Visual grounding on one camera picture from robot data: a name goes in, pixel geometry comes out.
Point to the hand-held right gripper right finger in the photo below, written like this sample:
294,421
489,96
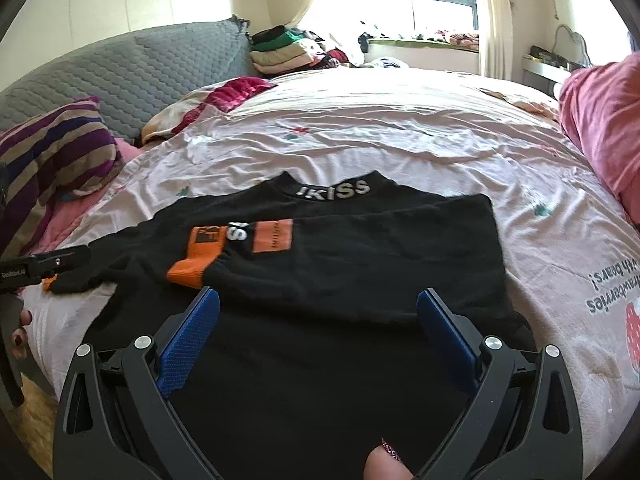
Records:
450,342

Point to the cream curtain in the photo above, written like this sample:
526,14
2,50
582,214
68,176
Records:
492,15

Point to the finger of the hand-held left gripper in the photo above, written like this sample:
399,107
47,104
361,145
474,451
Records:
60,262

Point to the cream floral cloth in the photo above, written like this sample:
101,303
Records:
167,120

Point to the pink pillow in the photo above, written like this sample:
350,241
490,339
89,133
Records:
80,210

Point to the pink printed bedsheet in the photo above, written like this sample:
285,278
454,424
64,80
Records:
400,130

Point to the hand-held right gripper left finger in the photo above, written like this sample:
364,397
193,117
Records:
189,342

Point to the pink blanket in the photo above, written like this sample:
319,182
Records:
605,125

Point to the white shelf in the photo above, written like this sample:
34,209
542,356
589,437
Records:
545,70

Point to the purple striped pillow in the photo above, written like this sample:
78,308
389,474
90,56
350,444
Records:
45,160

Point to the person's left hand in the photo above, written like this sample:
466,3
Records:
22,332

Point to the wavy framed mirror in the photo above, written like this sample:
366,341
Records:
570,47

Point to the green windowsill mat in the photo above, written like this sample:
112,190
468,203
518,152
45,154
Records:
425,42

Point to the black sweater with orange cuffs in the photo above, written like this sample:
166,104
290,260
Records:
350,260

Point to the grey quilted pillow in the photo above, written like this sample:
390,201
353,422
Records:
125,75

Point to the red cloth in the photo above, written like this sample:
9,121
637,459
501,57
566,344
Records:
235,92

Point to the stack of folded clothes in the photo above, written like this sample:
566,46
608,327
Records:
285,50

